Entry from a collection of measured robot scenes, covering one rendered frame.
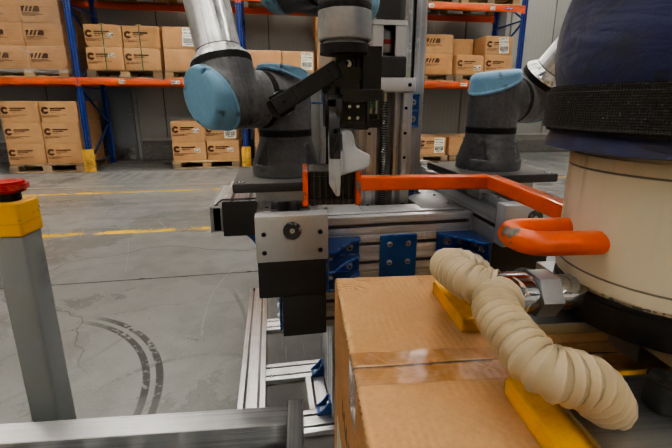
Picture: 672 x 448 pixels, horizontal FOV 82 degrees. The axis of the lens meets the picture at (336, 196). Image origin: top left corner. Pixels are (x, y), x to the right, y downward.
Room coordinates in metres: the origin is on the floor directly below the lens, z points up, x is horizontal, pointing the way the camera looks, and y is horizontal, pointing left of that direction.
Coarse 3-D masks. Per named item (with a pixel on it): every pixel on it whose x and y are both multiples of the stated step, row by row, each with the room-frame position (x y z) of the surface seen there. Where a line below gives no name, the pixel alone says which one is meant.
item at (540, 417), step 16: (656, 368) 0.26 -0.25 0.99; (512, 384) 0.28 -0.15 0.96; (640, 384) 0.27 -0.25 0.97; (656, 384) 0.25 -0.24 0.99; (512, 400) 0.27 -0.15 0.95; (528, 400) 0.26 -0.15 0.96; (544, 400) 0.26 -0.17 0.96; (640, 400) 0.25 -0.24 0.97; (656, 400) 0.24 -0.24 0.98; (528, 416) 0.25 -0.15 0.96; (544, 416) 0.24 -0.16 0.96; (560, 416) 0.24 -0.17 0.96; (576, 416) 0.24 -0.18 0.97; (640, 416) 0.24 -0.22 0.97; (656, 416) 0.24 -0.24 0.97; (544, 432) 0.23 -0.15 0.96; (560, 432) 0.23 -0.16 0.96; (576, 432) 0.23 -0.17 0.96; (592, 432) 0.22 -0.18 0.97; (608, 432) 0.22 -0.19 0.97; (624, 432) 0.22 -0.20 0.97; (640, 432) 0.22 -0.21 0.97; (656, 432) 0.22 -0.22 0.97
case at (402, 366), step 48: (336, 288) 0.50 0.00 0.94; (384, 288) 0.49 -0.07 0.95; (432, 288) 0.49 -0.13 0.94; (336, 336) 0.49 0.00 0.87; (384, 336) 0.38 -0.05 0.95; (432, 336) 0.38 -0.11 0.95; (480, 336) 0.38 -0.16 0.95; (576, 336) 0.38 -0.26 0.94; (336, 384) 0.49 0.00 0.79; (384, 384) 0.30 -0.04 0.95; (432, 384) 0.30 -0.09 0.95; (480, 384) 0.30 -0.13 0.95; (336, 432) 0.49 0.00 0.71; (384, 432) 0.25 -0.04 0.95; (432, 432) 0.25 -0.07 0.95; (480, 432) 0.25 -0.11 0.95; (528, 432) 0.25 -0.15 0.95
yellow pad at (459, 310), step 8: (440, 288) 0.45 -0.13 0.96; (440, 296) 0.45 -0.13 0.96; (448, 296) 0.43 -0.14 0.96; (456, 296) 0.43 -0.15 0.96; (448, 304) 0.42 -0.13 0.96; (456, 304) 0.41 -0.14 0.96; (464, 304) 0.41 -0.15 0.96; (448, 312) 0.42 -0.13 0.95; (456, 312) 0.40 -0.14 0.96; (464, 312) 0.39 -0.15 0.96; (456, 320) 0.39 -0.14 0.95; (464, 320) 0.38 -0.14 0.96; (472, 320) 0.38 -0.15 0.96; (464, 328) 0.38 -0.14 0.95; (472, 328) 0.38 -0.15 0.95
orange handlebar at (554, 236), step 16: (368, 176) 0.58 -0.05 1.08; (384, 176) 0.58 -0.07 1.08; (400, 176) 0.59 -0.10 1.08; (416, 176) 0.59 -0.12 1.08; (432, 176) 0.59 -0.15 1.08; (448, 176) 0.59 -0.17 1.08; (464, 176) 0.59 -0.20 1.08; (480, 176) 0.59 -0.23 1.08; (496, 176) 0.59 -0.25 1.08; (512, 192) 0.52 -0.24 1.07; (528, 192) 0.48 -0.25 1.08; (544, 192) 0.48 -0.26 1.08; (544, 208) 0.45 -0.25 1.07; (560, 208) 0.42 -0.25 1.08; (512, 224) 0.34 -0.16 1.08; (528, 224) 0.35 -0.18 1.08; (544, 224) 0.35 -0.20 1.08; (560, 224) 0.35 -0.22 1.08; (512, 240) 0.32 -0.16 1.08; (528, 240) 0.31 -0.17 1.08; (544, 240) 0.31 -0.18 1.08; (560, 240) 0.31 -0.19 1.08; (576, 240) 0.31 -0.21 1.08; (592, 240) 0.31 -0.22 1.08; (608, 240) 0.31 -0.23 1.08
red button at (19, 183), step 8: (0, 184) 0.74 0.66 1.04; (8, 184) 0.75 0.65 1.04; (16, 184) 0.76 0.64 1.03; (24, 184) 0.77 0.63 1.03; (0, 192) 0.74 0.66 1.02; (8, 192) 0.75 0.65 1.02; (16, 192) 0.76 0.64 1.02; (0, 200) 0.75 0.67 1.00; (8, 200) 0.75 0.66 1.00; (16, 200) 0.76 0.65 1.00
